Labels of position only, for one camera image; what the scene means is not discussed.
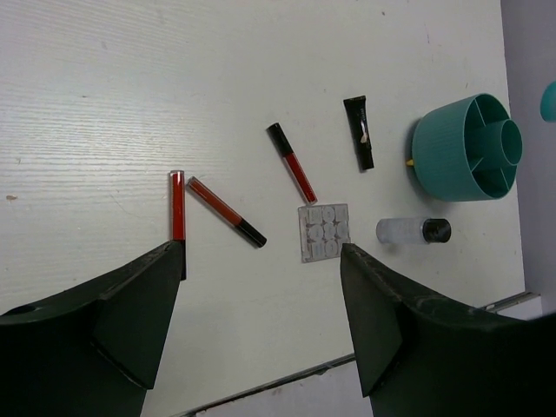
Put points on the red lip gloss black cap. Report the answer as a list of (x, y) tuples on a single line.
[(211, 200)]

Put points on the teal round organizer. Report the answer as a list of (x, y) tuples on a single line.
[(467, 151)]

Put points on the black squeeze tube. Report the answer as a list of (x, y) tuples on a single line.
[(357, 119)]

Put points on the clear bottle black cap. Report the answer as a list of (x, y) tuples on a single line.
[(414, 230)]

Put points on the red lip gloss tube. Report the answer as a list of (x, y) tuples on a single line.
[(177, 217)]

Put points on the red lip gloss near palette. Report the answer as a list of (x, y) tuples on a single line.
[(291, 161)]

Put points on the clear eyeshadow palette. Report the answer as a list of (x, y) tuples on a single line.
[(324, 229)]

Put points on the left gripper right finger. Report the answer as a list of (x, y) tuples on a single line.
[(420, 353)]

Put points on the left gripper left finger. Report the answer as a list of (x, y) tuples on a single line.
[(94, 349)]

